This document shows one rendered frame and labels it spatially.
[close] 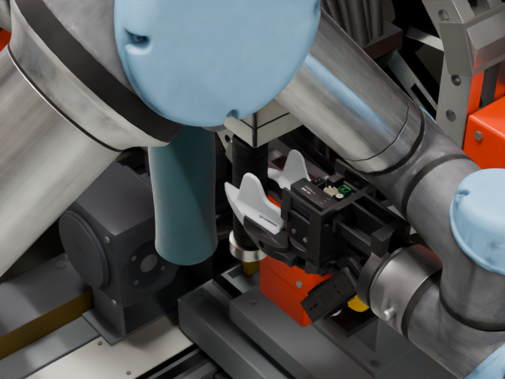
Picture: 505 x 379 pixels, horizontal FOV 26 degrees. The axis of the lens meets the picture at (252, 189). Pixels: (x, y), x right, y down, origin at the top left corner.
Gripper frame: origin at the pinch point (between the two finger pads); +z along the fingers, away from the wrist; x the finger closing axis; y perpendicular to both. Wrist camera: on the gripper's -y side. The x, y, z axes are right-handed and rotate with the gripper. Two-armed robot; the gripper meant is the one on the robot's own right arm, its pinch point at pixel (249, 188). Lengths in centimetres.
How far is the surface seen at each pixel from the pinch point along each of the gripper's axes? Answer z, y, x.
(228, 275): 46, -66, -35
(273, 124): -2.6, 9.0, -0.7
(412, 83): 6.0, -3.2, -31.0
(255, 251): -2.1, -6.7, 0.9
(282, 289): 16.1, -38.5, -20.2
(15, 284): 72, -70, -6
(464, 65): -9.5, 11.4, -19.8
